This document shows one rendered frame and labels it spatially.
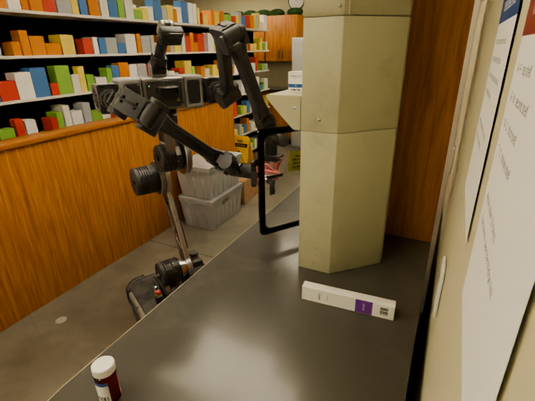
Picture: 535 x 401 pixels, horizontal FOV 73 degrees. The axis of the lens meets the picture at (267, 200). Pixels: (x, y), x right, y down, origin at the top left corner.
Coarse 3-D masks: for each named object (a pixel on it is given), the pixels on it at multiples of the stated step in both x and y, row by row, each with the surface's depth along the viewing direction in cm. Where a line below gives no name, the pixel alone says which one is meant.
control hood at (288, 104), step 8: (272, 96) 107; (280, 96) 106; (288, 96) 105; (296, 96) 104; (272, 104) 108; (280, 104) 107; (288, 104) 106; (296, 104) 105; (280, 112) 108; (288, 112) 106; (296, 112) 105; (288, 120) 107; (296, 120) 106; (296, 128) 107
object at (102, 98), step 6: (102, 84) 150; (108, 84) 151; (114, 84) 152; (96, 90) 150; (102, 90) 150; (108, 90) 148; (114, 90) 150; (102, 96) 148; (108, 96) 146; (102, 102) 148; (102, 108) 152
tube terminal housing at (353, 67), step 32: (320, 32) 95; (352, 32) 93; (384, 32) 96; (320, 64) 98; (352, 64) 96; (384, 64) 99; (320, 96) 101; (352, 96) 99; (384, 96) 103; (320, 128) 104; (352, 128) 103; (384, 128) 107; (320, 160) 107; (352, 160) 107; (384, 160) 111; (320, 192) 111; (352, 192) 111; (384, 192) 115; (320, 224) 115; (352, 224) 116; (384, 224) 120; (320, 256) 119; (352, 256) 121
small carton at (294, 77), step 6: (288, 72) 112; (294, 72) 111; (300, 72) 110; (288, 78) 112; (294, 78) 112; (300, 78) 111; (288, 84) 113; (294, 84) 112; (300, 84) 111; (288, 90) 114; (294, 90) 113; (300, 90) 112
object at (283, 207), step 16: (272, 144) 124; (288, 144) 128; (272, 160) 126; (288, 160) 130; (272, 176) 129; (288, 176) 132; (288, 192) 135; (272, 208) 133; (288, 208) 137; (272, 224) 136
